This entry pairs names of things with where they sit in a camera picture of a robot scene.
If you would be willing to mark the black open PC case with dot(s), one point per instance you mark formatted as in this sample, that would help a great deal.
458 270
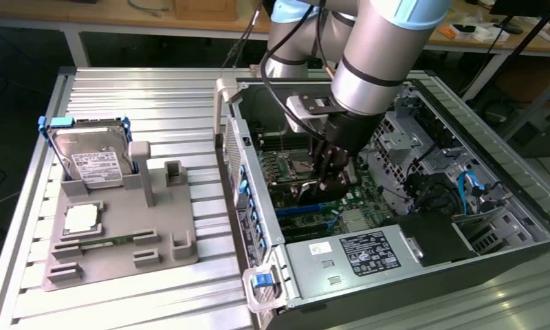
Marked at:
487 275

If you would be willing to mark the green RAM stick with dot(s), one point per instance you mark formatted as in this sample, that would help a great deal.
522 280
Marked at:
106 242

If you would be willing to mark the black computer monitor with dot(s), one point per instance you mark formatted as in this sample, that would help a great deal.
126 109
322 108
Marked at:
523 7

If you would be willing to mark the metal drive cage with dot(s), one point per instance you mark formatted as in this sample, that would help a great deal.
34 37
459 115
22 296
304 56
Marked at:
399 141

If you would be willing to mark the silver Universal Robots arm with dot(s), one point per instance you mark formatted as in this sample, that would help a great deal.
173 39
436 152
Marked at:
371 51

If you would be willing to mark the blue disk caddy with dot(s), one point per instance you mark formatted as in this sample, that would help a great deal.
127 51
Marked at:
65 122

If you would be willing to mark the grey power supply unit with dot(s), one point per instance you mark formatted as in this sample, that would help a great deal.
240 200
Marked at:
371 254

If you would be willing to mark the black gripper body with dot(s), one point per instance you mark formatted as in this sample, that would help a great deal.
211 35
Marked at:
354 132

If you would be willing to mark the black plastic shroud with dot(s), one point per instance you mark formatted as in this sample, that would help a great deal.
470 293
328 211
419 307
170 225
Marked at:
436 240

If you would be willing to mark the silver hard disk drive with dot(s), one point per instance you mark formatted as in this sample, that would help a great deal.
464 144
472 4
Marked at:
93 151

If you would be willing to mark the green motherboard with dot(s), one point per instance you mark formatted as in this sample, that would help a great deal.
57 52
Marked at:
363 203

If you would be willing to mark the blue expansion slot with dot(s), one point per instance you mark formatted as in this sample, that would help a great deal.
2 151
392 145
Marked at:
298 209

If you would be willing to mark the silver CPU chip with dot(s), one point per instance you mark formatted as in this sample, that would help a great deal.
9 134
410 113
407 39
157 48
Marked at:
82 218

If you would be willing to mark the CPU socket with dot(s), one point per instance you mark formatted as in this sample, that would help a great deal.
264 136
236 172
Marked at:
298 161

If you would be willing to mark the long wooden desk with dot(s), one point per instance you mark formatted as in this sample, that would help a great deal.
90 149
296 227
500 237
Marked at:
97 13

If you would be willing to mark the black tower on floor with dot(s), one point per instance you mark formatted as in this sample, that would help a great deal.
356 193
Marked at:
546 137

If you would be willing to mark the white and black holder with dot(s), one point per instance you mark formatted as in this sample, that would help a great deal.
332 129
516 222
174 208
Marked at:
487 34

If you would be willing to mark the black slanted pole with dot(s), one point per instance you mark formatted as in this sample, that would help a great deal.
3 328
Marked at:
535 29

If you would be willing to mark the orange plastic part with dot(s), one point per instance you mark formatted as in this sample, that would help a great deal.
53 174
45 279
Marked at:
448 31

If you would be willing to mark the wooden desk with clutter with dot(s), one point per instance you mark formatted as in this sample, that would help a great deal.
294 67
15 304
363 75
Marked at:
446 39

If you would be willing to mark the black Nvidia Quadro graphics card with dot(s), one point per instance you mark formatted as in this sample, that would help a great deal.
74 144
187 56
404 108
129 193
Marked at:
284 194

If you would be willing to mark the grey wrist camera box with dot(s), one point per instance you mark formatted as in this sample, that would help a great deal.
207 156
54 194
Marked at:
298 115

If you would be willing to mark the grey printed parts rack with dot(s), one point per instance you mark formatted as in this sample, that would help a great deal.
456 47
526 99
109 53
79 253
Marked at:
119 220

